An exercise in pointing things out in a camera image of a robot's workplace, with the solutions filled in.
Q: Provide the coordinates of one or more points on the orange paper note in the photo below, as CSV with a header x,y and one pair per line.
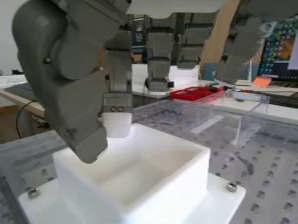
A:
x,y
260,82

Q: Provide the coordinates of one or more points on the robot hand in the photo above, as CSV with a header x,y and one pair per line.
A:
x,y
66,66

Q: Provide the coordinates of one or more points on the red tray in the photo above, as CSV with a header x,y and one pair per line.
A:
x,y
194,93

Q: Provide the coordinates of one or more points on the small white box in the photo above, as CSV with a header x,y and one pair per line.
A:
x,y
146,186

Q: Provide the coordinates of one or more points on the computer screen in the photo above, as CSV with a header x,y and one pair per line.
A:
x,y
276,56

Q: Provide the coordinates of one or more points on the clear box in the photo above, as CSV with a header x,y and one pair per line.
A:
x,y
247,110

